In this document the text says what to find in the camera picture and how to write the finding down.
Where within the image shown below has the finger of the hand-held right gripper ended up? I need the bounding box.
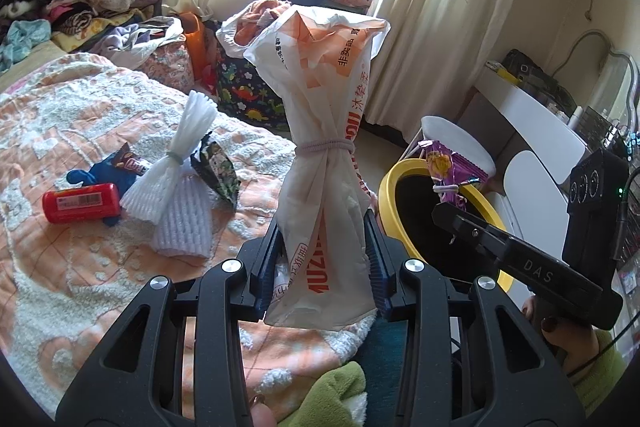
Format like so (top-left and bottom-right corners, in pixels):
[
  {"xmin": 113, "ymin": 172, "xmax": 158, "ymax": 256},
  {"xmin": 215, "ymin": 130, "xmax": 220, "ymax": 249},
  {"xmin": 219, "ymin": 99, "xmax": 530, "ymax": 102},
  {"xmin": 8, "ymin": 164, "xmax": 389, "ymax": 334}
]
[{"xmin": 431, "ymin": 202, "xmax": 511, "ymax": 258}]

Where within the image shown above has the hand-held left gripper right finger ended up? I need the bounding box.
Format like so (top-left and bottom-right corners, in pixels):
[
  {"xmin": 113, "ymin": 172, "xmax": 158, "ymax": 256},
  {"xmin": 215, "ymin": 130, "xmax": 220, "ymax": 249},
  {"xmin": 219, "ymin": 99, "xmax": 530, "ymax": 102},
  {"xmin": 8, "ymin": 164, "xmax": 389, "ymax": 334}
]
[{"xmin": 362, "ymin": 209, "xmax": 586, "ymax": 427}]

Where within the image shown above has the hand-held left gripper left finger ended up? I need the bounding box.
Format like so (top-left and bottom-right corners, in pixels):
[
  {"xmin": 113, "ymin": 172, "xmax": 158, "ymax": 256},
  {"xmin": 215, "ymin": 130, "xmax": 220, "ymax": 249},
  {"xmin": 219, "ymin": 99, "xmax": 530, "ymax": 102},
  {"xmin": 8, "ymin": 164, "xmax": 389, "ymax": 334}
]
[{"xmin": 55, "ymin": 207, "xmax": 288, "ymax": 427}]

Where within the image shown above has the purple snack wrapper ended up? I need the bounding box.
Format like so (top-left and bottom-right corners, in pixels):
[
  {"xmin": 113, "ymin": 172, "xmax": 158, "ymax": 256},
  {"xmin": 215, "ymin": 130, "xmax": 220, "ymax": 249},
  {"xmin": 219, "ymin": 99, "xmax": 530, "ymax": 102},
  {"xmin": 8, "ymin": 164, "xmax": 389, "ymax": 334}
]
[{"xmin": 422, "ymin": 140, "xmax": 488, "ymax": 210}]

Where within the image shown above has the yellow rimmed black trash bin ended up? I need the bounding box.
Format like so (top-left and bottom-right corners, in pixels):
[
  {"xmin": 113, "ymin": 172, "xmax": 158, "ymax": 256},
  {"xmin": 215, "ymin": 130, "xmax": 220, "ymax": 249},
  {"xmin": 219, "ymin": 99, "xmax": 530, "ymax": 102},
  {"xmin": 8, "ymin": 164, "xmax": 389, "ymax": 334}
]
[{"xmin": 377, "ymin": 158, "xmax": 511, "ymax": 295}]

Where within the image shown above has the white foam net sleeve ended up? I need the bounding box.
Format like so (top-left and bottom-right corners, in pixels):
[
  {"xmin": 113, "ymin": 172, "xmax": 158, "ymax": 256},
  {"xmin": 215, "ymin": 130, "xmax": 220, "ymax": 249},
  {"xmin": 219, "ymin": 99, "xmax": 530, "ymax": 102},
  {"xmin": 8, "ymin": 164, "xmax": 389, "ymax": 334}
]
[{"xmin": 120, "ymin": 90, "xmax": 218, "ymax": 258}]

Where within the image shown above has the black green snack wrapper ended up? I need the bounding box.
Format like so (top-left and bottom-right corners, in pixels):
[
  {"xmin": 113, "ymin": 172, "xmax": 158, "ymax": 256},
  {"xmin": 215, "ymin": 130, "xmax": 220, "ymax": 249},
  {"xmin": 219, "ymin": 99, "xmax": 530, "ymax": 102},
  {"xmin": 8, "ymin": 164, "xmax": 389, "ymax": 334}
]
[{"xmin": 191, "ymin": 133, "xmax": 240, "ymax": 212}]

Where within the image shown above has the white orange plastic bag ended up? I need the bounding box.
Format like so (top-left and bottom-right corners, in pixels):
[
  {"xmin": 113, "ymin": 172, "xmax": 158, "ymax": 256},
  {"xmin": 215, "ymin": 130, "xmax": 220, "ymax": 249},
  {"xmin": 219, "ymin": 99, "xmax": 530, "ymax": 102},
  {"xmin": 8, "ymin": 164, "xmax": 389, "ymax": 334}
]
[{"xmin": 243, "ymin": 4, "xmax": 392, "ymax": 333}]

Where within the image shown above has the blue snack wrapper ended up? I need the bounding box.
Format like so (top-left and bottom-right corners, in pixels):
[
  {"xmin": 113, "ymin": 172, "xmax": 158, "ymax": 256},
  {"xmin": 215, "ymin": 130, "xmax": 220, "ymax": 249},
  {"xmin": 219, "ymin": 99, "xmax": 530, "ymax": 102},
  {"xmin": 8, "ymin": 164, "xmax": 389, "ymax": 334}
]
[{"xmin": 66, "ymin": 144, "xmax": 151, "ymax": 228}]

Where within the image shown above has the red cylindrical can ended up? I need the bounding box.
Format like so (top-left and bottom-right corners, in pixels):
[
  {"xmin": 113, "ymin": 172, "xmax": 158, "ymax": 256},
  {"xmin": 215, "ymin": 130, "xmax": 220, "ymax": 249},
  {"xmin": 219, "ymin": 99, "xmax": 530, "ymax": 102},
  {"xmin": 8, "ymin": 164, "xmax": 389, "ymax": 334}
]
[{"xmin": 42, "ymin": 183, "xmax": 122, "ymax": 224}]

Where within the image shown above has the person's left hand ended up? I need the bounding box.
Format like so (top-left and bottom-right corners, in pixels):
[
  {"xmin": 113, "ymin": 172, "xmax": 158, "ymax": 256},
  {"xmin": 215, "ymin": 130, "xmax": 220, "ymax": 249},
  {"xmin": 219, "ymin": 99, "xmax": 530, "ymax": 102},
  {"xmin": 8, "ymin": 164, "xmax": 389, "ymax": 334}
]
[{"xmin": 250, "ymin": 399, "xmax": 277, "ymax": 427}]

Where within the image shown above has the person's right hand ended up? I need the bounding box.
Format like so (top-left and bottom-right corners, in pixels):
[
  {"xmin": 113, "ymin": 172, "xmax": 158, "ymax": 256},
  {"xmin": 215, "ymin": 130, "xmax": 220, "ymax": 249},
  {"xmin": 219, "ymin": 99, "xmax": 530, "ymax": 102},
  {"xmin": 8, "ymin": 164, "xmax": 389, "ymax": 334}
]
[{"xmin": 522, "ymin": 294, "xmax": 599, "ymax": 376}]

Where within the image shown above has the cosmetics organizer rack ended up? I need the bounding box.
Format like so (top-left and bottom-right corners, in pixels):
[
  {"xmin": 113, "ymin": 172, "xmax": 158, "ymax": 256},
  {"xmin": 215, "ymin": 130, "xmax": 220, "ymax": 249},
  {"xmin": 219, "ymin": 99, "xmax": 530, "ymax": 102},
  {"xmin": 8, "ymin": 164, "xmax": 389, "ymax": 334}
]
[{"xmin": 580, "ymin": 107, "xmax": 640, "ymax": 168}]

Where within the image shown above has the dark teal cloth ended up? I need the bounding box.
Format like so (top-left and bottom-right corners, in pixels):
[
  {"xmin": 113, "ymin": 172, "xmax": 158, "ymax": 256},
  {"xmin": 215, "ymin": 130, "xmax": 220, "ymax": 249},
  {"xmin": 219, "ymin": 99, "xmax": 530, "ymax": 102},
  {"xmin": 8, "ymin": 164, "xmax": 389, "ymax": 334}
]
[{"xmin": 360, "ymin": 322, "xmax": 451, "ymax": 427}]

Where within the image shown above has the white vanity desk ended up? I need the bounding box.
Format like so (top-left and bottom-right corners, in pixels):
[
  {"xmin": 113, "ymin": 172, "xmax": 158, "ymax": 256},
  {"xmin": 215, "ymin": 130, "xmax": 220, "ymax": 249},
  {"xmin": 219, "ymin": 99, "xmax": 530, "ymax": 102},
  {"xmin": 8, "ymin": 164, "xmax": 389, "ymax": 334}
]
[{"xmin": 457, "ymin": 69, "xmax": 640, "ymax": 308}]

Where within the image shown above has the wavy edged mirror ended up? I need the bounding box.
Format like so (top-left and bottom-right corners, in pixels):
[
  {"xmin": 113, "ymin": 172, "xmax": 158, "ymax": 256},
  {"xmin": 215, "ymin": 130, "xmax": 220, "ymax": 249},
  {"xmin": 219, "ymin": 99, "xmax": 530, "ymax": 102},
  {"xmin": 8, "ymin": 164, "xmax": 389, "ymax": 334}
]
[{"xmin": 607, "ymin": 52, "xmax": 640, "ymax": 138}]

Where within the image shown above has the green plush cloth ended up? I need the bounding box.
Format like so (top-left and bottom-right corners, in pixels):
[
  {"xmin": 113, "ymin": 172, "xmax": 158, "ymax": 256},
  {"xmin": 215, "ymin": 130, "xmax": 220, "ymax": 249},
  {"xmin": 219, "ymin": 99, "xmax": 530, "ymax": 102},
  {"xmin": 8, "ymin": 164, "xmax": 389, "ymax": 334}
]
[{"xmin": 295, "ymin": 362, "xmax": 368, "ymax": 427}]

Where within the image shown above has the dark handbag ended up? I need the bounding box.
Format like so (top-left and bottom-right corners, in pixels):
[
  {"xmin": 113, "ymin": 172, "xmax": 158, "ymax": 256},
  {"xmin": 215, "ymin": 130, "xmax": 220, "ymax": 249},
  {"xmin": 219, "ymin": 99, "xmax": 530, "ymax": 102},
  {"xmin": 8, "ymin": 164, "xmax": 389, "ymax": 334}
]
[{"xmin": 501, "ymin": 49, "xmax": 578, "ymax": 112}]

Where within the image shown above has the yellow box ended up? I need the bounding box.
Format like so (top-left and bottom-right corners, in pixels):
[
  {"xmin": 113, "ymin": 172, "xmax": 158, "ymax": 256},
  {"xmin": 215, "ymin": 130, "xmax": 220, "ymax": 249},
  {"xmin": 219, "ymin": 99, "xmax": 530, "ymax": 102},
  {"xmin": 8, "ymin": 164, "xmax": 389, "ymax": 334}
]
[{"xmin": 484, "ymin": 61, "xmax": 523, "ymax": 82}]

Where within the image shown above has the dinosaur print laundry basket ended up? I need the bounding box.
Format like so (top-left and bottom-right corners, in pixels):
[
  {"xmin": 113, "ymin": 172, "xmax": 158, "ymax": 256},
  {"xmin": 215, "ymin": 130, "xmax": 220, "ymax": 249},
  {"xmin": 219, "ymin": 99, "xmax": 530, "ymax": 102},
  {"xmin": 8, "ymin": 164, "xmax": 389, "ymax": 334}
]
[{"xmin": 215, "ymin": 54, "xmax": 296, "ymax": 132}]

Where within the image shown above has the orange shopping bag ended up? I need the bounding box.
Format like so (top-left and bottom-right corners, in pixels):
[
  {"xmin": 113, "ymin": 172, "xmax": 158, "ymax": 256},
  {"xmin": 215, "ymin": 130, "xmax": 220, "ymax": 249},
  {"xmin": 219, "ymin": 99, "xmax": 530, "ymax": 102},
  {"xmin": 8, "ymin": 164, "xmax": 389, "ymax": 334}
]
[{"xmin": 177, "ymin": 12, "xmax": 221, "ymax": 95}]

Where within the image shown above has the white bag of orange clothes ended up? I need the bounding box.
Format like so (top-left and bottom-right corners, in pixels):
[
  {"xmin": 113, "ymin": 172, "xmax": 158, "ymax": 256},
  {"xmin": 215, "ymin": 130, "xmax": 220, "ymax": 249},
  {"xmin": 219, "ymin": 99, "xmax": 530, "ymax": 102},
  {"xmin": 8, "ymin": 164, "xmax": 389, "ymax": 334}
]
[{"xmin": 216, "ymin": 0, "xmax": 301, "ymax": 58}]

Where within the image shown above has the beige bed sheet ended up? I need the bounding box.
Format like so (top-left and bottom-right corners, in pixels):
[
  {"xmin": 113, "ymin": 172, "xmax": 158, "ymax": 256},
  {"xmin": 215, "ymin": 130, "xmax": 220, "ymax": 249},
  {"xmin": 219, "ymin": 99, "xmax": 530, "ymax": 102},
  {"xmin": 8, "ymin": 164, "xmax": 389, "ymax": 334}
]
[{"xmin": 0, "ymin": 39, "xmax": 66, "ymax": 92}]

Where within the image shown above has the light blue garment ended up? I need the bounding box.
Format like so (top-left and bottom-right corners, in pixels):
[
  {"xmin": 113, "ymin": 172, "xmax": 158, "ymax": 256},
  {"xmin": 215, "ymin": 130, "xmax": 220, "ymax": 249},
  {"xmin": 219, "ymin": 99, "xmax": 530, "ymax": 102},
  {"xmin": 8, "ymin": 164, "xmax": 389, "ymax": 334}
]
[{"xmin": 0, "ymin": 20, "xmax": 52, "ymax": 72}]

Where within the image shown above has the white wire stool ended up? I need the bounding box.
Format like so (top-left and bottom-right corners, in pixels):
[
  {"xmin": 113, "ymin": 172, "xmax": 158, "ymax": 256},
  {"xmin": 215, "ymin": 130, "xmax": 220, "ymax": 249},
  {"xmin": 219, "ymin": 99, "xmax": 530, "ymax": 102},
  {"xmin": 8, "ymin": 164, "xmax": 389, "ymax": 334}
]
[{"xmin": 400, "ymin": 116, "xmax": 496, "ymax": 192}]

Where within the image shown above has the grey curved cable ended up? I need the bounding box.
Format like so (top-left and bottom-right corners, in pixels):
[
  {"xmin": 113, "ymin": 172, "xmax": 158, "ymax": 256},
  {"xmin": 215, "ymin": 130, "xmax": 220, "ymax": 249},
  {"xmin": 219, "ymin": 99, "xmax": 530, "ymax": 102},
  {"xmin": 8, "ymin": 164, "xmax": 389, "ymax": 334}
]
[{"xmin": 567, "ymin": 29, "xmax": 613, "ymax": 72}]

